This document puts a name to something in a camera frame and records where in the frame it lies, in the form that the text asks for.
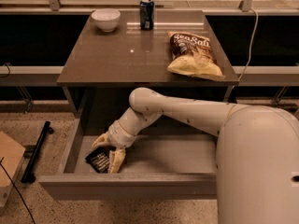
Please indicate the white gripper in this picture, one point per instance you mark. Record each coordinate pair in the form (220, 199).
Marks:
(120, 135)

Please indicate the black rxbar chocolate bar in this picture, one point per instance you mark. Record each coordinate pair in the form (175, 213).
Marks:
(99, 160)

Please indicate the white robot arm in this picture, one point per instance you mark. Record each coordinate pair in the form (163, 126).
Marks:
(257, 154)

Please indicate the open grey top drawer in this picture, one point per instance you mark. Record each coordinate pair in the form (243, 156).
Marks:
(168, 161)

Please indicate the grey counter cabinet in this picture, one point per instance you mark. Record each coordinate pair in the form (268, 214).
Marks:
(130, 57)

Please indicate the black metal bar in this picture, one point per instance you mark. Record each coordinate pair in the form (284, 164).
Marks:
(29, 176)

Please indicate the sea salt chips bag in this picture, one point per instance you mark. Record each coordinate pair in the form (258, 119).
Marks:
(193, 56)

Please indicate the white ceramic bowl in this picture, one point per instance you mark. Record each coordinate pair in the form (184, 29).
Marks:
(106, 19)

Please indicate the dark blue soda can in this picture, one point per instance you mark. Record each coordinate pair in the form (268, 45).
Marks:
(146, 14)

